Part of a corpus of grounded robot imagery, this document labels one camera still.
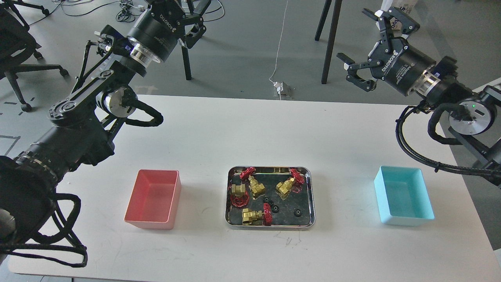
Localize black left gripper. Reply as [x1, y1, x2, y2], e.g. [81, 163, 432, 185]
[128, 0, 206, 62]

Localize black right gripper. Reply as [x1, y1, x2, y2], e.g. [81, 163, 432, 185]
[337, 7, 436, 97]

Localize brass valve red handle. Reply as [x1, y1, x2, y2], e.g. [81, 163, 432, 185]
[230, 183, 249, 208]

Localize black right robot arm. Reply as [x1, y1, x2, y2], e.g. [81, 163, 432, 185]
[337, 7, 501, 186]

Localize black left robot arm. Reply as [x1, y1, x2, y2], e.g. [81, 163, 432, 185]
[1, 0, 211, 268]

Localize white cardboard box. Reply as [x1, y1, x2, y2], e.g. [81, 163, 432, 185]
[380, 0, 418, 30]

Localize brass valve top right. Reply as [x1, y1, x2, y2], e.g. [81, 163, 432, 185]
[276, 168, 305, 200]

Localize light blue plastic box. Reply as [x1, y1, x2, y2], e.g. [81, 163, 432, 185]
[374, 166, 435, 226]

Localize pink plastic box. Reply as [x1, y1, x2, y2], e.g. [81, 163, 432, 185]
[124, 169, 182, 229]

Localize brass valve top left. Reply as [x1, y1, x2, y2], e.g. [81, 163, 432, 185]
[240, 167, 266, 199]

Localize brass valve bottom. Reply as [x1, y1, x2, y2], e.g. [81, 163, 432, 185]
[242, 203, 272, 226]

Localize black stand left legs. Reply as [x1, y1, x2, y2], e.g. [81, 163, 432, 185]
[180, 0, 195, 81]

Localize black stand legs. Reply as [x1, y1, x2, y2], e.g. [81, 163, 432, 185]
[314, 0, 343, 85]
[180, 0, 195, 81]

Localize black stand right legs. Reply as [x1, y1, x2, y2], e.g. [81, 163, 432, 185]
[314, 0, 343, 85]

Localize floor power socket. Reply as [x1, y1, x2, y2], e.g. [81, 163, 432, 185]
[273, 81, 292, 100]

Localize black office chair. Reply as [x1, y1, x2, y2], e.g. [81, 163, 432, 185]
[0, 7, 68, 112]

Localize shiny metal tray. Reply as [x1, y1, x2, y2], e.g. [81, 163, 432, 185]
[225, 166, 315, 230]

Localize black floor cables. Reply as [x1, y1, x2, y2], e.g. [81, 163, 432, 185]
[51, 0, 225, 23]

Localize white cable on floor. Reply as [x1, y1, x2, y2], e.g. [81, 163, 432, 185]
[269, 0, 289, 83]

